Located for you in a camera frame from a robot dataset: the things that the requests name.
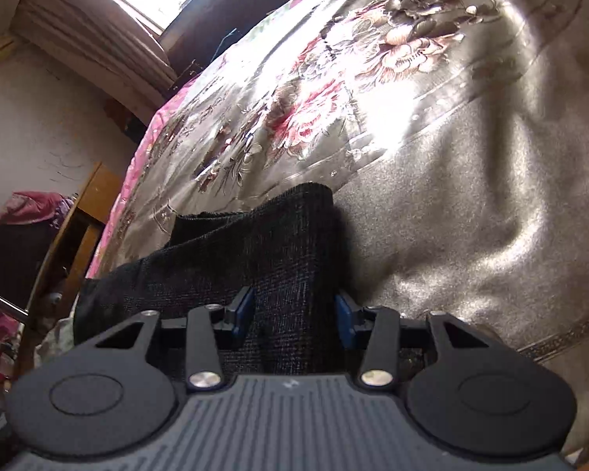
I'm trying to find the light wooden cabinet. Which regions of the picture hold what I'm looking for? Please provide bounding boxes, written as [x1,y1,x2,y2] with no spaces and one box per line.
[17,162,133,369]

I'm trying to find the dark grey checked pants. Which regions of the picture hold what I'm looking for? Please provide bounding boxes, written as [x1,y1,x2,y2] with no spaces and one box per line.
[73,183,425,378]

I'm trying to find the beige patterned curtain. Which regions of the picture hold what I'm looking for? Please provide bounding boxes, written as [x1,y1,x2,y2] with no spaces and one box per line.
[12,0,177,128]

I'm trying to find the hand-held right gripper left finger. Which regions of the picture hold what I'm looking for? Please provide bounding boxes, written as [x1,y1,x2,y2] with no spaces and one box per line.
[86,285,256,393]

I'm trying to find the gold floral satin bedspread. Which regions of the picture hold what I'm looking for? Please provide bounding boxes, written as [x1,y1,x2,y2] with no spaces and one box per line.
[86,0,589,457]

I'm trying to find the pink purple cloth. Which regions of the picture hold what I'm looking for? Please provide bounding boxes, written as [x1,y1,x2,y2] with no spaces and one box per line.
[0,190,79,229]

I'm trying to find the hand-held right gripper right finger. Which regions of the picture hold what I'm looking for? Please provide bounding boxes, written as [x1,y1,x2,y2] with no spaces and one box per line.
[334,290,496,393]

